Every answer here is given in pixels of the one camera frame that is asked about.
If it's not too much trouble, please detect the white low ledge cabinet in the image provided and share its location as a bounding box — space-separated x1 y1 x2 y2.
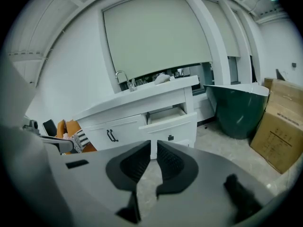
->
192 88 218 125

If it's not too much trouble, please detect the orange armchair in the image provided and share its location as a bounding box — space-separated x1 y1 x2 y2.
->
55 119 98 155

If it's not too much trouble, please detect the chrome faucet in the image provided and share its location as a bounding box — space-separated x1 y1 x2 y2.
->
115 70 138 93

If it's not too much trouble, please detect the white object on vanity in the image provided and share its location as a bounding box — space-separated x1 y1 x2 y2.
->
154 72 176 85

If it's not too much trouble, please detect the white drawer with black knob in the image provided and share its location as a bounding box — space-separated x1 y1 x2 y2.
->
138 105 198 151

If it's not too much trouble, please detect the narrow pale green roller blind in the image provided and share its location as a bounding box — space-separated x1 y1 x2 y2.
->
233 10 253 57

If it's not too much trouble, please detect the small cardboard box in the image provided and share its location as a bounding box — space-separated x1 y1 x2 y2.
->
263 77 288 91

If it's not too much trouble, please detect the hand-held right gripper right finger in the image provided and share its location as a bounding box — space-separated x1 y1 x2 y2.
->
155 140 279 227

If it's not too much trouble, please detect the dark blue flat panel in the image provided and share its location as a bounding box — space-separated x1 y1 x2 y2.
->
275 68 286 81

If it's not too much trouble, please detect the dark window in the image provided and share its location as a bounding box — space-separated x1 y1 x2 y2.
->
118 61 214 92

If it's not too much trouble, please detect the medium pale green roller blind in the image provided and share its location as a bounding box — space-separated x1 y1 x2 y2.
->
200 0 241 58

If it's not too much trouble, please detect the black cushion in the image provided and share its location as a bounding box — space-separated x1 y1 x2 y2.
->
42 119 58 137

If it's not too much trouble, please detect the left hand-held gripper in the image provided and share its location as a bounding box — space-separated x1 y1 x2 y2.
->
22 119 74 155

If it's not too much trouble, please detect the large film-wrapped cardboard box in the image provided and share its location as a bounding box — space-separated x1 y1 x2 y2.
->
250 84 303 175

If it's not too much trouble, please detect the white vanity cabinet with sink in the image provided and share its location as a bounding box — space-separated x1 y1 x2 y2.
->
72 74 200 160

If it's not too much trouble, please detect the black white striped blanket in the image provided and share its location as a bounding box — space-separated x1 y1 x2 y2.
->
62 129 92 152

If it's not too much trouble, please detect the dark green white bathtub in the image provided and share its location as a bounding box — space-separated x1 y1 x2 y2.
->
203 82 271 140

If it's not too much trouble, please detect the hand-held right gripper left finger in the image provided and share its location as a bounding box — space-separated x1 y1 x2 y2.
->
47 140 152 227

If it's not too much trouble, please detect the wide pale green roller blind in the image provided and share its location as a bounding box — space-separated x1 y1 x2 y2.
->
102 0 214 84

